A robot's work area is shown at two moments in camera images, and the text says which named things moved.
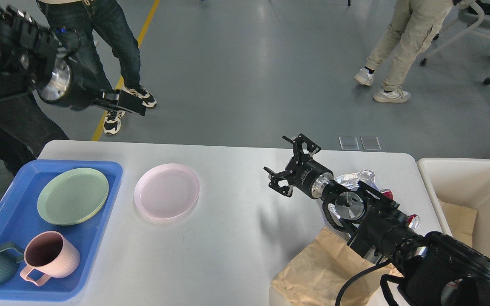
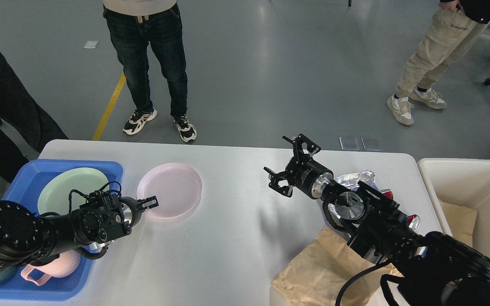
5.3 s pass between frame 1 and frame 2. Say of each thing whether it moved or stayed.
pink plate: stayed
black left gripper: moved
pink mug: stayed
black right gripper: stayed
